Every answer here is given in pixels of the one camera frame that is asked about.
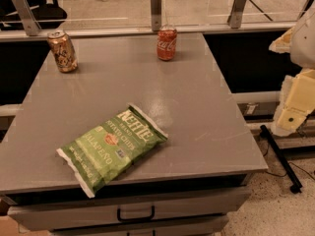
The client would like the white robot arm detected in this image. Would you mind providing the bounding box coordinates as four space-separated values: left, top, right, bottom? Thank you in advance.
269 8 315 137

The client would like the black drawer handle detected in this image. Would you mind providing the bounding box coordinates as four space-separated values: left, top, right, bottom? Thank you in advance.
116 206 156 223

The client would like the grey lower drawer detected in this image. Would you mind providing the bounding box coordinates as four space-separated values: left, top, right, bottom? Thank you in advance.
50 215 228 236

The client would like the middle metal bracket post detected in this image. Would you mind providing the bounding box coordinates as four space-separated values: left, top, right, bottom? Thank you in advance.
150 0 161 31

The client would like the black office chair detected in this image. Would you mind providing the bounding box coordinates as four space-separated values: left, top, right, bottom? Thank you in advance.
0 0 67 30

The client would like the green jalapeno chip bag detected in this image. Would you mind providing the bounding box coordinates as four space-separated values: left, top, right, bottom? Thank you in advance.
57 104 168 198

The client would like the right metal bracket post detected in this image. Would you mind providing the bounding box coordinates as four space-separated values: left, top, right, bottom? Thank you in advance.
227 0 247 29

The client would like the gold soda can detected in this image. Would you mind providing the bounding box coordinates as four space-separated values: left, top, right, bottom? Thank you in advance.
47 30 78 73

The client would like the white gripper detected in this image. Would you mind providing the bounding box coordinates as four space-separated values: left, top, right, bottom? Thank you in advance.
269 28 315 137

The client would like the black floor cable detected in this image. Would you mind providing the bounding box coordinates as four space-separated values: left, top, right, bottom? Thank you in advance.
262 141 315 182

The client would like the red coke can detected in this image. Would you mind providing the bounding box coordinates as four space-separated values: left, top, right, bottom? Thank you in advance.
157 25 177 61

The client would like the metal bracket post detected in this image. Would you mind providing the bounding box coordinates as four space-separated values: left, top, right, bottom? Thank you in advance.
227 0 247 29
150 0 161 31
11 0 41 36

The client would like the grey upper drawer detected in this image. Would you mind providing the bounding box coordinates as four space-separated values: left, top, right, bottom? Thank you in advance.
8 187 250 230

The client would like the left metal bracket post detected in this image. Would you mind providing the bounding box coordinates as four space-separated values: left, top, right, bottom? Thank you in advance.
11 0 41 36

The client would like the grey drawer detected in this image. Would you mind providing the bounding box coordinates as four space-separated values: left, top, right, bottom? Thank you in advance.
8 187 250 230
50 215 228 236

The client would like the black floor stand bar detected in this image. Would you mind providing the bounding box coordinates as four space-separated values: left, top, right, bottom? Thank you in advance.
260 125 302 194

